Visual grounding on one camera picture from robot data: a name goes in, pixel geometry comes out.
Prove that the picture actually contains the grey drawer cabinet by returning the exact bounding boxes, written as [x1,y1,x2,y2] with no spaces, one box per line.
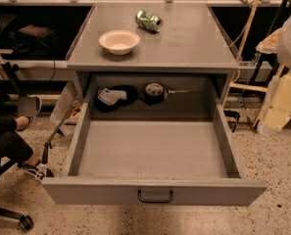
[67,1,237,121]

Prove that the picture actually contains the white paper bowl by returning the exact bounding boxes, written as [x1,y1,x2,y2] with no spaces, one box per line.
[99,30,140,56]

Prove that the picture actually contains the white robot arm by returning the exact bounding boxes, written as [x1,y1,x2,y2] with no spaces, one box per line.
[256,16,291,135]

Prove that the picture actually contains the black white sneaker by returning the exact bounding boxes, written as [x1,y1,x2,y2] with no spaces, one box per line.
[18,161,54,181]

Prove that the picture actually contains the dark bag on shelf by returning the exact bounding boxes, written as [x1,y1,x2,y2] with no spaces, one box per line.
[15,24,55,49]

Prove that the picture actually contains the seated person's legs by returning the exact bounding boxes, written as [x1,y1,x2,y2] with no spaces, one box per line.
[0,117,39,174]

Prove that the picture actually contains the black top drawer handle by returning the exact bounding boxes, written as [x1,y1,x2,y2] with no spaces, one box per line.
[137,190,173,204]

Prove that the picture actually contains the black tripod leg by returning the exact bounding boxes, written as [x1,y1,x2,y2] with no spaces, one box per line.
[41,97,78,165]

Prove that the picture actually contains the wooden frame stand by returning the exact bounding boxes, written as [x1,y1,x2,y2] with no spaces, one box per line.
[221,0,286,129]

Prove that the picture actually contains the grey top drawer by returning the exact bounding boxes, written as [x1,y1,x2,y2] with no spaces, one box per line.
[41,73,268,207]

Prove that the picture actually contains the green soda can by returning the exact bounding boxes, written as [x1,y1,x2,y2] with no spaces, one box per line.
[135,10,163,32]

